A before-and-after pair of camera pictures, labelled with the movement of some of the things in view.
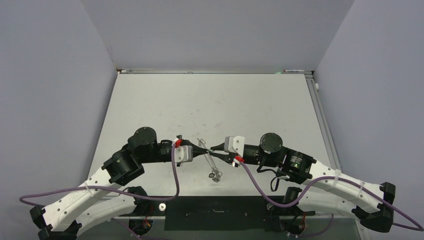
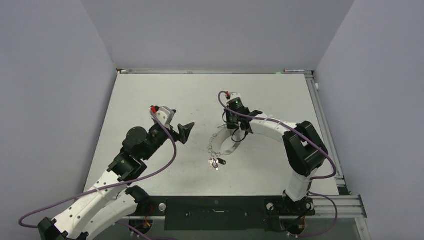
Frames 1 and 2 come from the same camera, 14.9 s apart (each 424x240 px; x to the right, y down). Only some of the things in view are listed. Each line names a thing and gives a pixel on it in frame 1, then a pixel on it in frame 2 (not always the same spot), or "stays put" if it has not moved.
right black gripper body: (252, 156) -> (231, 120)
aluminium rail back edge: (150, 71) stays put
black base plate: (221, 213) stays put
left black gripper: (196, 150) -> (183, 131)
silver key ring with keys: (211, 162) -> (221, 135)
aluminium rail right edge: (327, 137) stays put
